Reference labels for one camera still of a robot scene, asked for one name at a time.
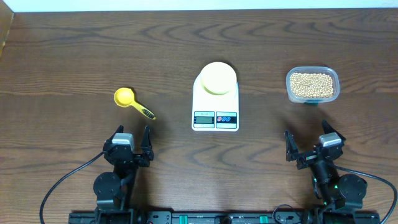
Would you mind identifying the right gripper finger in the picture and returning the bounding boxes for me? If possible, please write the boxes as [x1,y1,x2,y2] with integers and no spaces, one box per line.
[322,119,346,141]
[284,130,299,162]

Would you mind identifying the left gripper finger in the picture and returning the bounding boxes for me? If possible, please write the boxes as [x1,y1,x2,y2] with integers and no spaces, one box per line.
[108,125,124,144]
[141,126,154,161]

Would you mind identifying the yellow measuring scoop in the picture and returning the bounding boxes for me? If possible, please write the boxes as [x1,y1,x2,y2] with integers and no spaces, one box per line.
[114,87,156,120]

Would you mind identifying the yellow plastic bowl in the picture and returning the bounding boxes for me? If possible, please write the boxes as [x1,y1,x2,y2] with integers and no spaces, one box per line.
[199,62,238,95]

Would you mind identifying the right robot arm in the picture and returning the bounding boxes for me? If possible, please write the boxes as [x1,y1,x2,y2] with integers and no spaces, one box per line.
[284,120,368,223]

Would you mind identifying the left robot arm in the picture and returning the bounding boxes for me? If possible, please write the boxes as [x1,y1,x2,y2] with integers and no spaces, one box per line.
[92,126,154,223]

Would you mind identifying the white digital kitchen scale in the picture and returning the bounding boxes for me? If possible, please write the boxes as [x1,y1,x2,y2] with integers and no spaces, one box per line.
[192,75,239,132]

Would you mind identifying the clear plastic container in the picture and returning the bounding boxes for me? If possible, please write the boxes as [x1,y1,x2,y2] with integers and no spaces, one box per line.
[286,66,340,104]

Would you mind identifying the soybeans in container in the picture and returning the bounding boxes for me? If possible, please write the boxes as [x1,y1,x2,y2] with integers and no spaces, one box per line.
[289,73,334,98]

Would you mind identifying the right black cable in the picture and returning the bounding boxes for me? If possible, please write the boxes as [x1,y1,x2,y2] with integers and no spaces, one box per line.
[335,166,398,224]

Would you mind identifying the black cable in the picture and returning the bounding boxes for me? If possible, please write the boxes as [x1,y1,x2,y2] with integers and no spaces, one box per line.
[39,151,105,224]
[335,166,398,224]

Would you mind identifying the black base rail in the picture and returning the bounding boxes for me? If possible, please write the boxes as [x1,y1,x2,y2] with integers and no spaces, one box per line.
[68,210,382,224]

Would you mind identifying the left black cable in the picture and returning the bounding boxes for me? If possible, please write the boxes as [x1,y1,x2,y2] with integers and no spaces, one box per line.
[39,151,105,224]

